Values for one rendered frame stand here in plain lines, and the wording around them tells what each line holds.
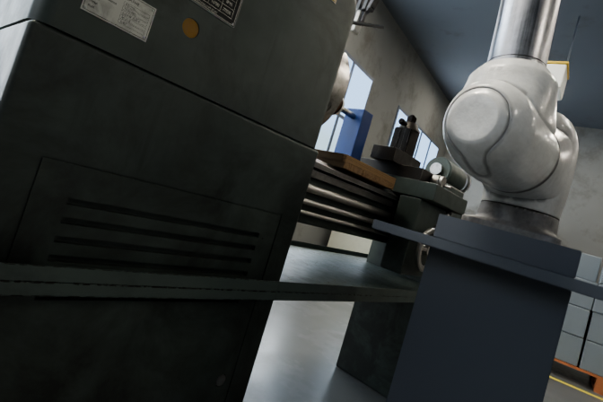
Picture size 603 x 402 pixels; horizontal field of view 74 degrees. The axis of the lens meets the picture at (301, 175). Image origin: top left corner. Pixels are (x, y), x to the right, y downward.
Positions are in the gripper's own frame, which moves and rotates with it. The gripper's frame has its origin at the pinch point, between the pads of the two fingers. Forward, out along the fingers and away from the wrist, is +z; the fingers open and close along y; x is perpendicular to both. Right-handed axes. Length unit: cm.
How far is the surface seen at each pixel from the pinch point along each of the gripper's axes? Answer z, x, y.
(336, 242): 112, -322, 205
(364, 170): 45.1, -6.0, -17.3
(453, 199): 43, -47, -29
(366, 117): 25.6, -18.2, -2.2
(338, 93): 28.4, 12.9, -13.8
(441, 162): 23, -92, 0
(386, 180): 45, -20, -17
